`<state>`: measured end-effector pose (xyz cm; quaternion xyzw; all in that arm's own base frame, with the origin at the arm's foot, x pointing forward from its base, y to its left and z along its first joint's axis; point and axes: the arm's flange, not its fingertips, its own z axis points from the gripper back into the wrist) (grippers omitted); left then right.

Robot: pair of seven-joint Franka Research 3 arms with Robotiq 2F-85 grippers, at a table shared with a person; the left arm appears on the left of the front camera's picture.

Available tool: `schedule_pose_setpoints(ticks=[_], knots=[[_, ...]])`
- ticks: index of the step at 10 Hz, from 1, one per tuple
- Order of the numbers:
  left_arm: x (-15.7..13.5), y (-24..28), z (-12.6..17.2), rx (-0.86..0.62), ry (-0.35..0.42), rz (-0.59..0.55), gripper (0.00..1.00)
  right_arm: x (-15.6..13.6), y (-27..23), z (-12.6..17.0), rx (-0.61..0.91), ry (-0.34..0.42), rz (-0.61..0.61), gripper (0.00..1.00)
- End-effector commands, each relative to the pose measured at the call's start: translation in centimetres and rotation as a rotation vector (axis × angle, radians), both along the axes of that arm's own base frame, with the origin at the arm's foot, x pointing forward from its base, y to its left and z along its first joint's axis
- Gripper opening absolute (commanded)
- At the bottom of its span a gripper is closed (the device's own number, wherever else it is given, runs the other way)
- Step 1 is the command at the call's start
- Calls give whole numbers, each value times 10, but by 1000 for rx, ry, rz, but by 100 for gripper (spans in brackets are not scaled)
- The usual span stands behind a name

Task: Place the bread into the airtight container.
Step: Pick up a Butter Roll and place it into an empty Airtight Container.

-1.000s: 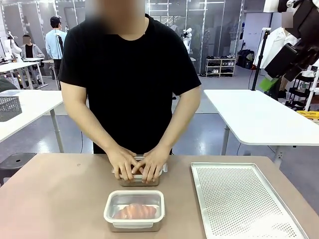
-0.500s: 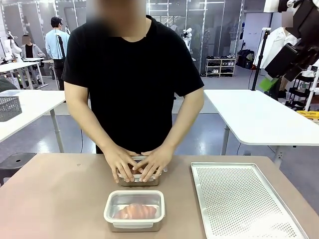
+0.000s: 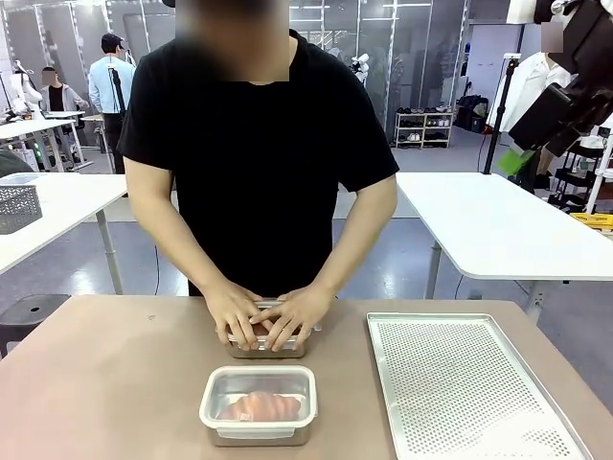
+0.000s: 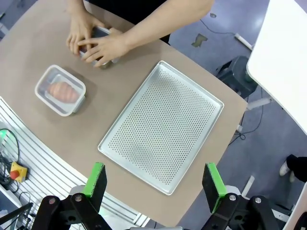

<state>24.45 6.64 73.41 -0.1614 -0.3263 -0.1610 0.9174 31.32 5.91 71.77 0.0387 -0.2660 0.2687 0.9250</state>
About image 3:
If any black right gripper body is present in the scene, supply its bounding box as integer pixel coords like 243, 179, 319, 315
550, 0, 613, 92

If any translucent white clip lid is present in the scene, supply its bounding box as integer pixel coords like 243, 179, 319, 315
197, 364, 319, 429
223, 297, 322, 350

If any rectangular stainless steel container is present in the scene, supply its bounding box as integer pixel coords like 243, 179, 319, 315
223, 297, 321, 360
205, 371, 313, 448

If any person's right forearm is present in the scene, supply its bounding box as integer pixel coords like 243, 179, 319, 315
127, 191, 240, 301

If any person's left forearm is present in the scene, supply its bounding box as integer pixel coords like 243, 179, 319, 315
313, 189, 399, 299

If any person's left hand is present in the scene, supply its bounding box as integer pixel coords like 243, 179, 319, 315
250, 285, 337, 355

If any person's right hand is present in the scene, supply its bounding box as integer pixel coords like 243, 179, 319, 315
202, 281, 278, 355

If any person in white coat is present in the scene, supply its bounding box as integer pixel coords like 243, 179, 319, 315
487, 21, 576, 145

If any black light stand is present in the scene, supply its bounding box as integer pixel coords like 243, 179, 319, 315
482, 54, 522, 176

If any yellow plastic crate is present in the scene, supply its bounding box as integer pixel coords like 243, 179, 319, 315
569, 211, 613, 235

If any white table with rounded corner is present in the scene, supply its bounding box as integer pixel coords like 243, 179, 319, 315
396, 171, 613, 315

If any white shoe rack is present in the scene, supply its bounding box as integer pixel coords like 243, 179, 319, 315
394, 109, 455, 149

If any person in black t-shirt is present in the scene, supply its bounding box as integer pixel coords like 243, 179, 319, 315
117, 0, 401, 299

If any perforated steel baking tray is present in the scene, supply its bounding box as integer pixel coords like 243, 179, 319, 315
366, 311, 595, 460

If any man in light blue shirt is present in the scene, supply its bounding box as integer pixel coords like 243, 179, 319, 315
88, 33, 138, 174

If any white table with grey leg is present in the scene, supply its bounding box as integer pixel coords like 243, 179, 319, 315
0, 172, 130, 295

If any seated person in grey jacket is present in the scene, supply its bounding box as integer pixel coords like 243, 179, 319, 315
38, 66, 90, 115

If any white background desk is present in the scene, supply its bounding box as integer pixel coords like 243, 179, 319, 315
0, 117, 94, 173

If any white humanoid robot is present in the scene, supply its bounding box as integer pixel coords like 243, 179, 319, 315
0, 59, 44, 122

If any grey perforated basket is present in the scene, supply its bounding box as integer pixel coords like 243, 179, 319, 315
0, 183, 44, 236

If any black round stool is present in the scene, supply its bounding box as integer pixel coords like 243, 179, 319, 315
0, 292, 72, 359

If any black camera tripod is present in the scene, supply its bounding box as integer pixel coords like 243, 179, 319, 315
107, 66, 128, 116

